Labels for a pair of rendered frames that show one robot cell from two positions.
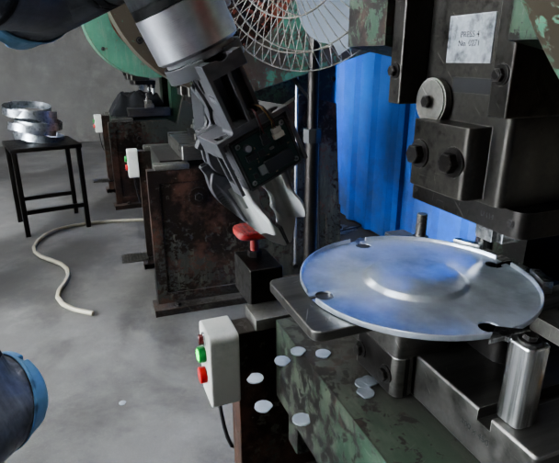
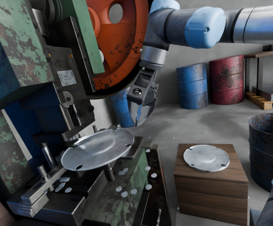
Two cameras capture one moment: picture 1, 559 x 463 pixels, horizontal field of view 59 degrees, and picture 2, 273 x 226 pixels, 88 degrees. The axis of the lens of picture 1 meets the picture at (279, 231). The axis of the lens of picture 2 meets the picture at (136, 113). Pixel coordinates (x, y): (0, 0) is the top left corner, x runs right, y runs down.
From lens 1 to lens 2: 0.89 m
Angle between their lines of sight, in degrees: 125
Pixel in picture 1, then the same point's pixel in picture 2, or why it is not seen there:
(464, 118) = (76, 100)
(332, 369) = (123, 181)
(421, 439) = not seen: hidden behind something
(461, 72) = (68, 88)
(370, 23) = (39, 72)
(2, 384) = (267, 216)
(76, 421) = not seen: outside the picture
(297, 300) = (135, 145)
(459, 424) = not seen: hidden behind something
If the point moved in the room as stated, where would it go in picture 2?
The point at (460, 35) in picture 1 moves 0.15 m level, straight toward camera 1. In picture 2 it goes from (63, 77) to (103, 69)
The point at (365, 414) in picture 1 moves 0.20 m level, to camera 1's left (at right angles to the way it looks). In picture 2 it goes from (132, 165) to (174, 180)
